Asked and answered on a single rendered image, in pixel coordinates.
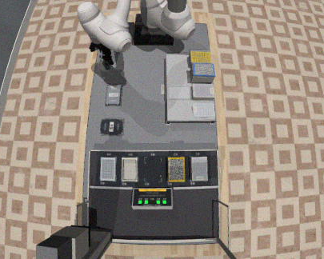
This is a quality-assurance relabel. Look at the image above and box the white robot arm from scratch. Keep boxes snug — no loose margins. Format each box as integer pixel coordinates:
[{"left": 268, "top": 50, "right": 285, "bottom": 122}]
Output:
[{"left": 77, "top": 0, "right": 195, "bottom": 52}]

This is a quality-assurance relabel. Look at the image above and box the cream one-well reservoir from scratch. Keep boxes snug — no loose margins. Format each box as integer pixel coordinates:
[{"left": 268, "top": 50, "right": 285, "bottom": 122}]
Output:
[{"left": 122, "top": 157, "right": 138, "bottom": 181}]

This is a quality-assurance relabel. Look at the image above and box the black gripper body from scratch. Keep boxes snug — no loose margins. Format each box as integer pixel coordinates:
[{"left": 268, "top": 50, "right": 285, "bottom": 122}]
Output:
[{"left": 95, "top": 43, "right": 106, "bottom": 53}]

